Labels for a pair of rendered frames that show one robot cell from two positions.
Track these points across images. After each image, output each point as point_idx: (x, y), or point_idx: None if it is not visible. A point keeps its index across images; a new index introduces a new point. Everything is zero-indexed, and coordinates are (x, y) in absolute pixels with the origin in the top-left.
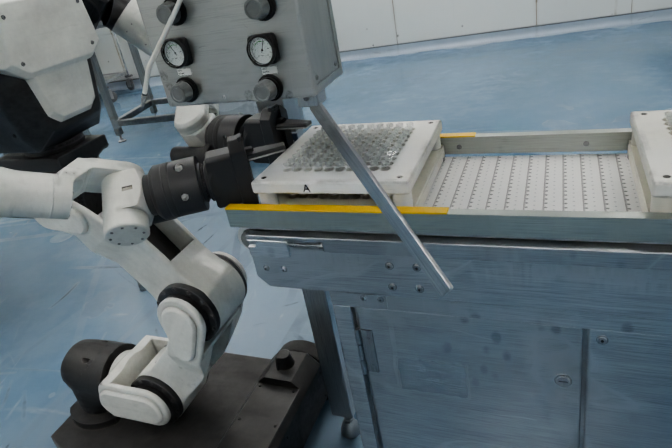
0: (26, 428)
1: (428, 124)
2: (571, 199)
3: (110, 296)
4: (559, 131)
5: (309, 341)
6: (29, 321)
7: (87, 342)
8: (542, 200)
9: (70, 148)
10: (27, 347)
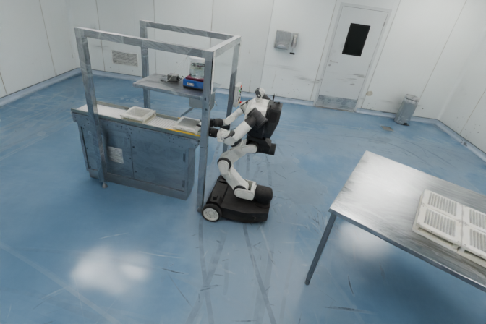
0: (296, 219)
1: (174, 125)
2: (159, 121)
3: (322, 279)
4: (152, 126)
5: (209, 206)
6: (348, 266)
7: (267, 189)
8: (163, 122)
9: None
10: (332, 251)
